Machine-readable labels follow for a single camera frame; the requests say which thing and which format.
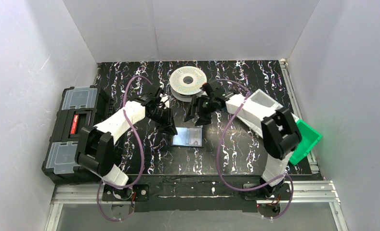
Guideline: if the white printed credit card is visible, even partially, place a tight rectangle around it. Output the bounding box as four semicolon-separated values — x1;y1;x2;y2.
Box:
187;128;203;147

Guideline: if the black plastic toolbox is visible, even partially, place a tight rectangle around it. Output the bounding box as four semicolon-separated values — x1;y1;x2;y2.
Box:
41;85;115;185

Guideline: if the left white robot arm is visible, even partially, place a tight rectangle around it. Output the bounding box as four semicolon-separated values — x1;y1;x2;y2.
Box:
75;86;178;189

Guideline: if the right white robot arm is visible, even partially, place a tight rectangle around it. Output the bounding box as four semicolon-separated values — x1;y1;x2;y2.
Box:
184;80;302;197

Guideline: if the white filament spool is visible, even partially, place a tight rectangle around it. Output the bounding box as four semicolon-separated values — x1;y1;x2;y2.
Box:
169;66;207;102

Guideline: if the white plastic bin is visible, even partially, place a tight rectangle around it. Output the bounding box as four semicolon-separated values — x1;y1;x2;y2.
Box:
237;90;284;138

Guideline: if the green plastic bin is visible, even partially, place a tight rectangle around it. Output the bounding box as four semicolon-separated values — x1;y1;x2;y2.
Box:
289;119;322;165

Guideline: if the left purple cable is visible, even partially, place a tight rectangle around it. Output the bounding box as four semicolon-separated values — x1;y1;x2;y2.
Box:
96;75;153;222

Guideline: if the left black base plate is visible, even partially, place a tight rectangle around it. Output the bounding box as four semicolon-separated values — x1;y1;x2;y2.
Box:
102;184;149;202

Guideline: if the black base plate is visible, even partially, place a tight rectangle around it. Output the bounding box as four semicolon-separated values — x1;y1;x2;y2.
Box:
102;184;149;202
240;183;291;204

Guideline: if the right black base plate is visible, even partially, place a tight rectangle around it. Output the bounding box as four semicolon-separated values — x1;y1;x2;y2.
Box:
240;183;291;204

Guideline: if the aluminium frame rail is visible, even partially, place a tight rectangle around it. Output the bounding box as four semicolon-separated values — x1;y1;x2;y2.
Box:
45;180;348;231

